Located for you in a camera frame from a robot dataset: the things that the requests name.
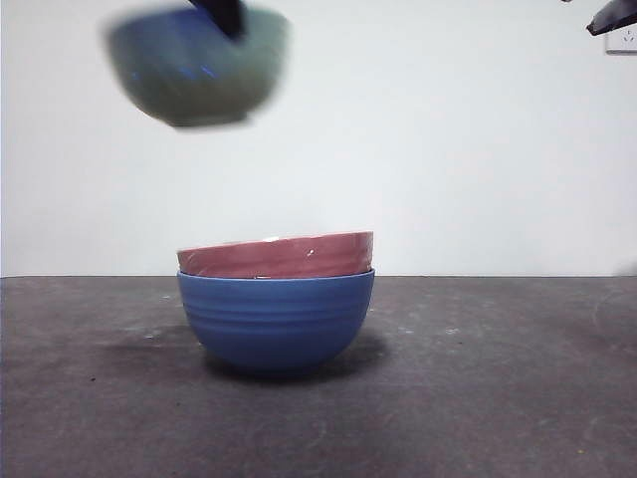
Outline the green bowl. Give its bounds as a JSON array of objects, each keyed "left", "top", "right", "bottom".
[{"left": 99, "top": 2, "right": 295, "bottom": 130}]

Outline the red bowl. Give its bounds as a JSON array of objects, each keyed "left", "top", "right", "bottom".
[{"left": 174, "top": 230, "right": 375, "bottom": 280}]

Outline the blue bowl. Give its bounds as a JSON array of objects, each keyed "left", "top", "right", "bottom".
[{"left": 176, "top": 268, "right": 377, "bottom": 377}]

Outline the white wall socket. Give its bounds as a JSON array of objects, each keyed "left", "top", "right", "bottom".
[{"left": 604, "top": 19, "right": 637, "bottom": 55}]

